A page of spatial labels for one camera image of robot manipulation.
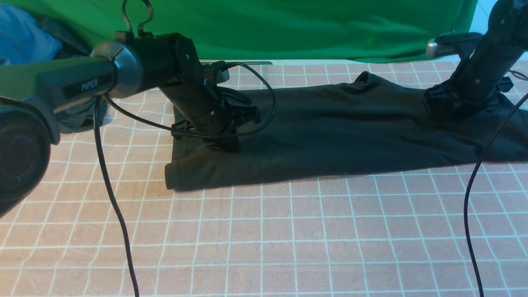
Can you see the gray long-sleeved shirt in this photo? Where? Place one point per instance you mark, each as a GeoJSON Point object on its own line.
{"type": "Point", "coordinates": [365, 127]}

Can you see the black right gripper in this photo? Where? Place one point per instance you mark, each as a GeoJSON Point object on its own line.
{"type": "Point", "coordinates": [477, 79]}

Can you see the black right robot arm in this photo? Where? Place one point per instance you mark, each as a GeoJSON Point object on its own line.
{"type": "Point", "coordinates": [509, 16]}

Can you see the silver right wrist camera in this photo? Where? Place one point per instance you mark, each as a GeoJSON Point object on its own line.
{"type": "Point", "coordinates": [452, 44]}

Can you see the green backdrop cloth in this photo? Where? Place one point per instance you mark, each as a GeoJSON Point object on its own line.
{"type": "Point", "coordinates": [369, 31]}

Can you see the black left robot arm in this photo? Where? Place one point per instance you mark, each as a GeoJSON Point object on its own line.
{"type": "Point", "coordinates": [32, 95]}

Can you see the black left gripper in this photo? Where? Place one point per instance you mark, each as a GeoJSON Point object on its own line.
{"type": "Point", "coordinates": [213, 113]}

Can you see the dark gray crumpled garment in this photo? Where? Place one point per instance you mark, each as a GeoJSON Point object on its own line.
{"type": "Point", "coordinates": [79, 118]}

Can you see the blue crumpled garment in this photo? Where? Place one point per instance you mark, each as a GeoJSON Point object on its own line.
{"type": "Point", "coordinates": [22, 40]}

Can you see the pink checkered tablecloth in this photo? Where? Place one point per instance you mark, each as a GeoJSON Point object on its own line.
{"type": "Point", "coordinates": [390, 235]}

